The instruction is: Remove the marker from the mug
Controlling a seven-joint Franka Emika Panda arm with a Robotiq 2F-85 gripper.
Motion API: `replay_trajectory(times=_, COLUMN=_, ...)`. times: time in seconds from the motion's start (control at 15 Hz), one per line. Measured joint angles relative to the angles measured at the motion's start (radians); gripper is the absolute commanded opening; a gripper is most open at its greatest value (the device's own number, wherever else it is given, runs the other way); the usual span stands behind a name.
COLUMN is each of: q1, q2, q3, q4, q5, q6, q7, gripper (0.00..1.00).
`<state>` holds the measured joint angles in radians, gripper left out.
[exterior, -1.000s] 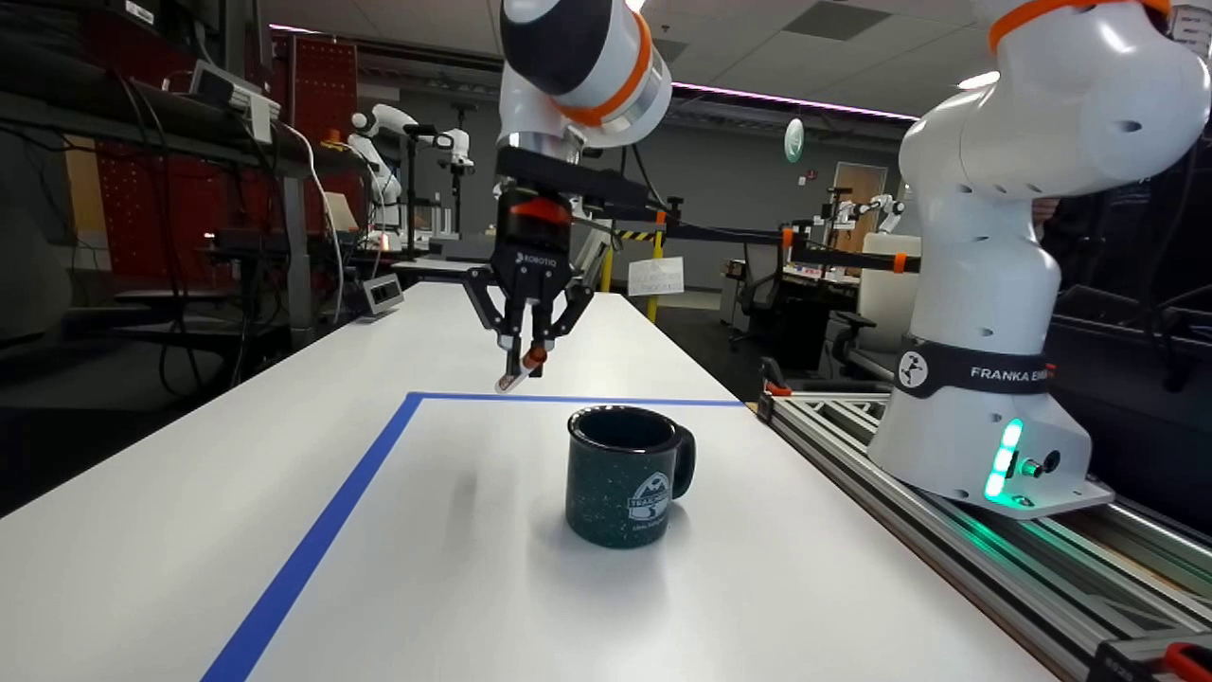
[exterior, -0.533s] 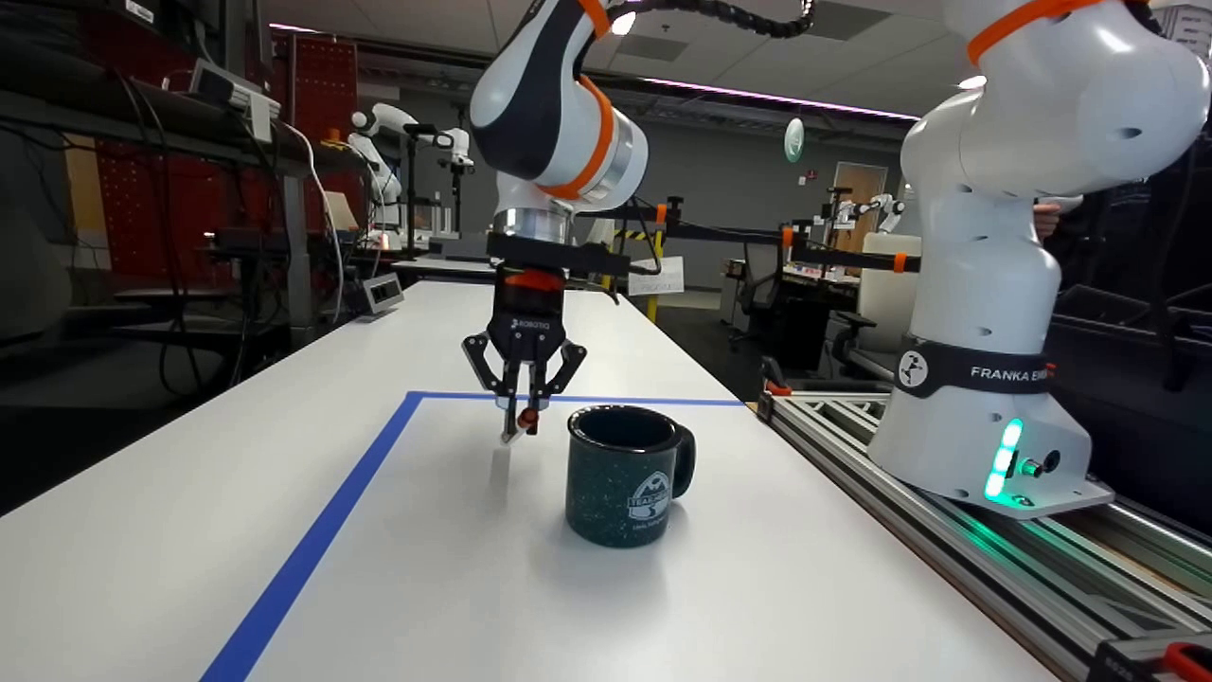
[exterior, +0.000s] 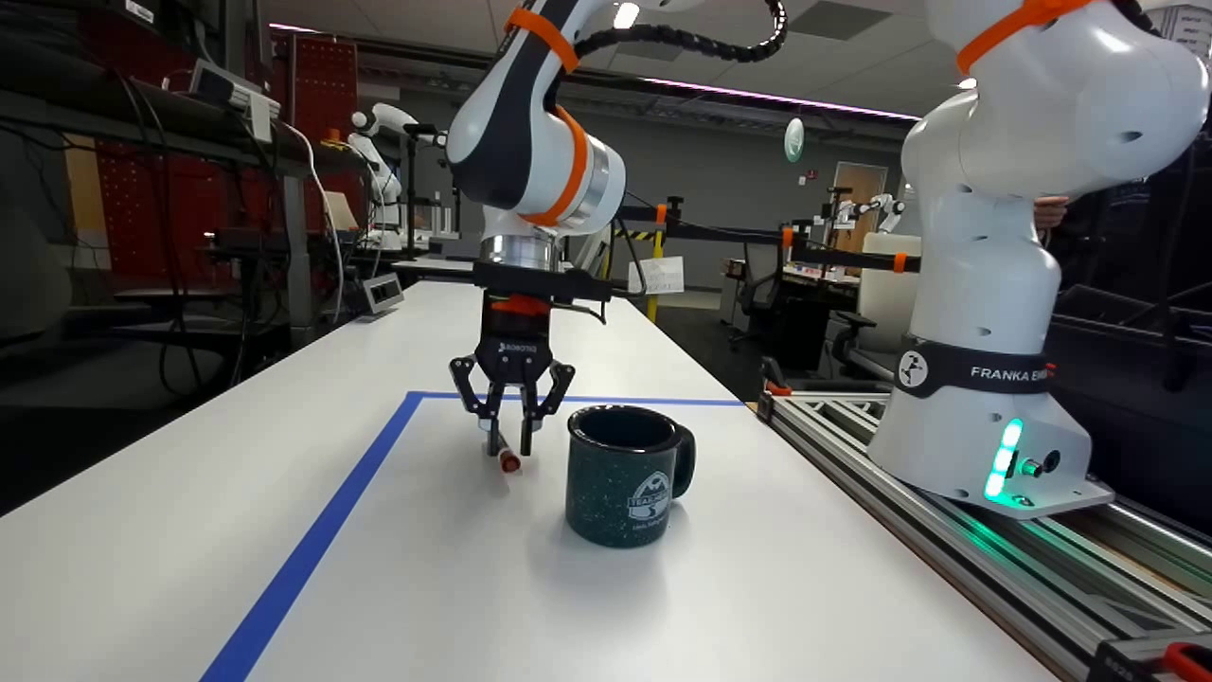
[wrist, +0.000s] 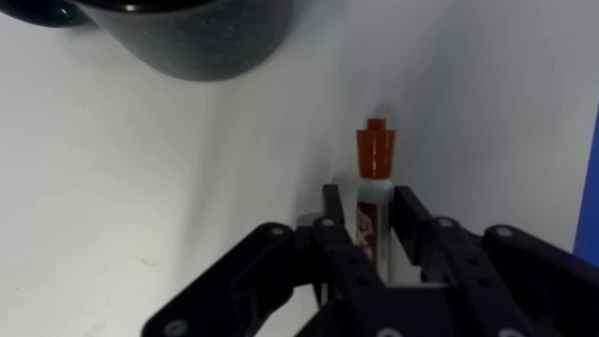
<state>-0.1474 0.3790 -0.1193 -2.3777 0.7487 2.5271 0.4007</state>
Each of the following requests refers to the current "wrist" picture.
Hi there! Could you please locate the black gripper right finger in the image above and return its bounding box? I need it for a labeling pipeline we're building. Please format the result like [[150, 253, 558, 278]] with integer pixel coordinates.
[[392, 186, 599, 337]]

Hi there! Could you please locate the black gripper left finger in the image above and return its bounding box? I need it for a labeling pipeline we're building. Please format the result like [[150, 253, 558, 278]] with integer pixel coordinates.
[[141, 184, 392, 337]]

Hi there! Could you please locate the orange capped marker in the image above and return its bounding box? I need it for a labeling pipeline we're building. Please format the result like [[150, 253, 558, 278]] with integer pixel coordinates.
[[354, 116, 399, 287]]

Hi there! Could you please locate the dark green speckled mug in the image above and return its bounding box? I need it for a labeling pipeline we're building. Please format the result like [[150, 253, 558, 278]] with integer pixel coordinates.
[[0, 0, 296, 85]]

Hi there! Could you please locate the blue tape line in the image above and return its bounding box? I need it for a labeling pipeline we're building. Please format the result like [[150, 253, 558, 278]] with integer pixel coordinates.
[[571, 103, 599, 270]]

